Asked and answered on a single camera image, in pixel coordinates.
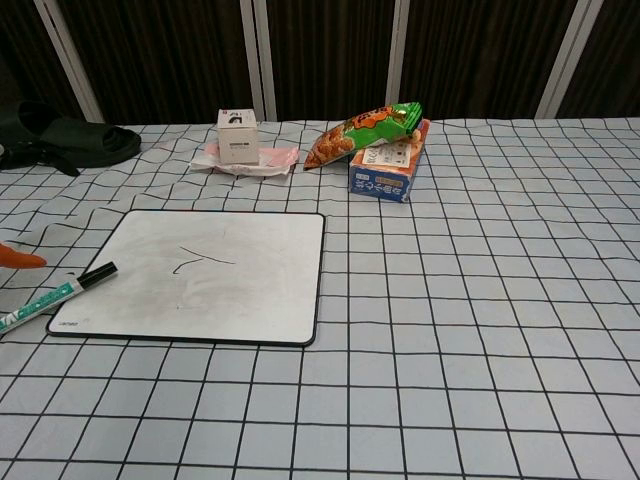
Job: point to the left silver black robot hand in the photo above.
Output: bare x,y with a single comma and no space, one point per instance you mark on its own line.
22,260

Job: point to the green white marker pen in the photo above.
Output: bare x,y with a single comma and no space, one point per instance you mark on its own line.
45,300

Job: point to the white dry-erase board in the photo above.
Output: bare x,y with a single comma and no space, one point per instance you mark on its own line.
210,285

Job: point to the small white product box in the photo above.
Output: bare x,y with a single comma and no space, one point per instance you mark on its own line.
239,140

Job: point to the pink white plastic packet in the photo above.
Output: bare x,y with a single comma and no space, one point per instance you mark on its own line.
277,157

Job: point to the green orange snack bag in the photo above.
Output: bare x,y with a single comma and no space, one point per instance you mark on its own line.
360,132

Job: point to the dark folding partition screen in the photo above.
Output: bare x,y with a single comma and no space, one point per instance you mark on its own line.
325,55

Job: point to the orange blue tissue box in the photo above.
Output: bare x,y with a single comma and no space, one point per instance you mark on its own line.
385,175

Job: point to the white black checked tablecloth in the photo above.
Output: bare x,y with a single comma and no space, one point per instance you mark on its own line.
475,325

